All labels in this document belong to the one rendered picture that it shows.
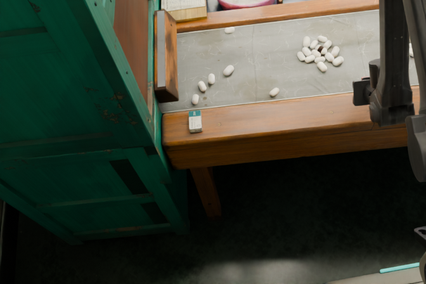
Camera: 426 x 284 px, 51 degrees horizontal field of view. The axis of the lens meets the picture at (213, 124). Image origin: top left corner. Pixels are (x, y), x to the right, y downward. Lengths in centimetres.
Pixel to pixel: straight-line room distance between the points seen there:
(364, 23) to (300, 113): 41
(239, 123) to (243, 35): 34
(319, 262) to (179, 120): 92
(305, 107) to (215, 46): 37
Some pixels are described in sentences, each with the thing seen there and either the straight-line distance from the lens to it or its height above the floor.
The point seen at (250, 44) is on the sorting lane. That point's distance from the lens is 143.
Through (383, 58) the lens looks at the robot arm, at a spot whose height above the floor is 112.
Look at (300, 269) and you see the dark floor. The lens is 189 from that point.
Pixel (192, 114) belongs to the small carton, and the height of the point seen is 78.
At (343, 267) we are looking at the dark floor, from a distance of 191.
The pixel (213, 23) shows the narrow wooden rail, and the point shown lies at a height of 76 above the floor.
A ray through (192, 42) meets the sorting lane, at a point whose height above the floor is 74.
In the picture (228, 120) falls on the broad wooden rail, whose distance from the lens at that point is 125.
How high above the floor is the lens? 185
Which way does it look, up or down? 60 degrees down
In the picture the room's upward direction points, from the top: 12 degrees counter-clockwise
